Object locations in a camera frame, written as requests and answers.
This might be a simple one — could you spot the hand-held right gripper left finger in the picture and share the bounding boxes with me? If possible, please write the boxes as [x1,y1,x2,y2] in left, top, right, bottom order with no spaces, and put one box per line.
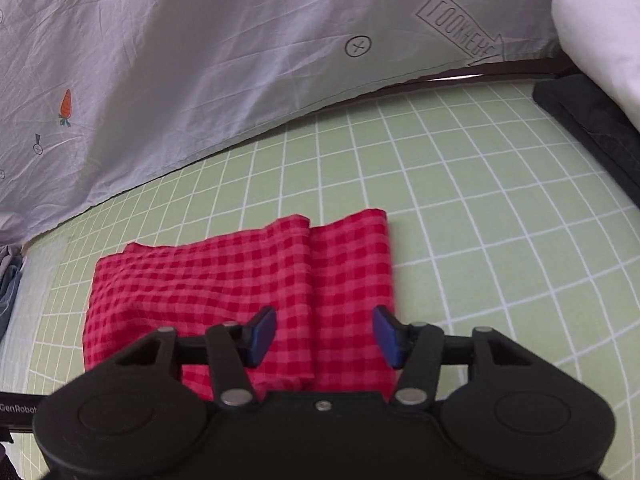
[115,306,277,407]

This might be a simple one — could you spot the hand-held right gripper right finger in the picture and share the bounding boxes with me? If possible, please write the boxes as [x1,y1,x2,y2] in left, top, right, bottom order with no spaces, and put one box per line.
[372,305,531,407]

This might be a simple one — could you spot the red checked shorts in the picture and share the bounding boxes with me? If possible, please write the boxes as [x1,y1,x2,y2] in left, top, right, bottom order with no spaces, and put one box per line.
[81,208,398,396]

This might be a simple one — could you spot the blue jeans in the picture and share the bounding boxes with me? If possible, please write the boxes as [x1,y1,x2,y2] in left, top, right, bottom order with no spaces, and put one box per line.
[0,255,23,341]

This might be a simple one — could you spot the grey knit garment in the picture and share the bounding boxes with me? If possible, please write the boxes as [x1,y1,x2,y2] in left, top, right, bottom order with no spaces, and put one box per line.
[0,244,23,271]

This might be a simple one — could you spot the green grid mat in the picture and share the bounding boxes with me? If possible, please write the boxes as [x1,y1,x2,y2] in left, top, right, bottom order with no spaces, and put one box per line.
[0,77,640,480]

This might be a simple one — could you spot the grey carrot print sheet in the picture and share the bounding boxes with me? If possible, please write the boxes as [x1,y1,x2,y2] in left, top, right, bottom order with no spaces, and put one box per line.
[0,0,566,248]

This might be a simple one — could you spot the black cloth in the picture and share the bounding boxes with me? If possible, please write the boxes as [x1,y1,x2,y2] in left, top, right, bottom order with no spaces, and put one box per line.
[532,74,640,206]

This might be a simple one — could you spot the white folded cloth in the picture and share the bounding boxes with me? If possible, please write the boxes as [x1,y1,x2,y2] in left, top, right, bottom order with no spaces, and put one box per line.
[549,0,640,133]

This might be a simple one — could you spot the dark brown bed frame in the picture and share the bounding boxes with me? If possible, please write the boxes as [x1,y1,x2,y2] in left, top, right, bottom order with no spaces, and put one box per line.
[300,57,576,111]

